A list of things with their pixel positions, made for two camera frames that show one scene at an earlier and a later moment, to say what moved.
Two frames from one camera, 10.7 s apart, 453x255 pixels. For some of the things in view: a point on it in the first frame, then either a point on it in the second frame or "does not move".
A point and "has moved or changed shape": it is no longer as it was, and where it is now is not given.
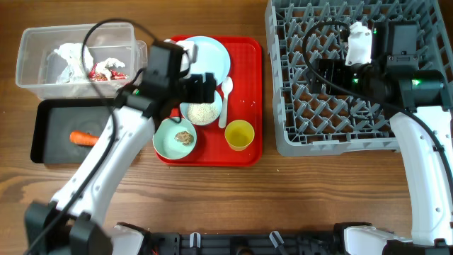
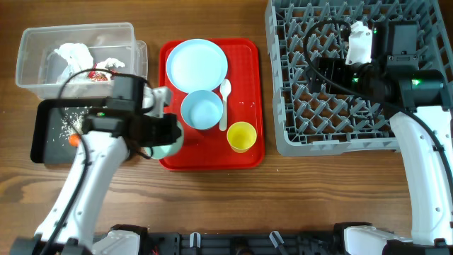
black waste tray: [66, 130] does not move
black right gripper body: [346, 78] does not move
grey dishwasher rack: [299, 32] does not move
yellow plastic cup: [238, 134] does not move
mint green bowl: [174, 140] has moved or changed shape
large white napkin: [74, 71] does not move
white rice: [203, 112] -> [73, 122]
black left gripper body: [192, 90] -> [157, 131]
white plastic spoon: [227, 86] does not move
